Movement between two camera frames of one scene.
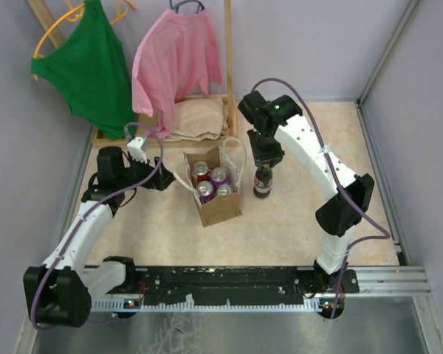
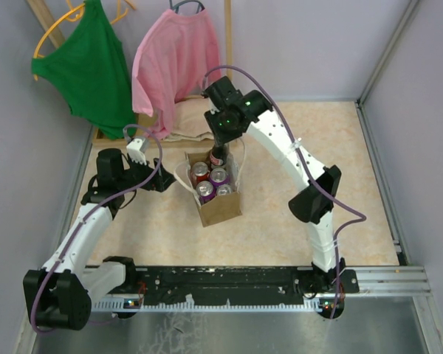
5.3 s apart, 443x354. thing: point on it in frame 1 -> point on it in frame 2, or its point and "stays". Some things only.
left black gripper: (164, 177) stays
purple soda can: (206, 191) stays
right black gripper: (273, 156) -> (221, 139)
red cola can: (201, 170) stays
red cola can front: (223, 189) stays
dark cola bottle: (263, 180) -> (218, 157)
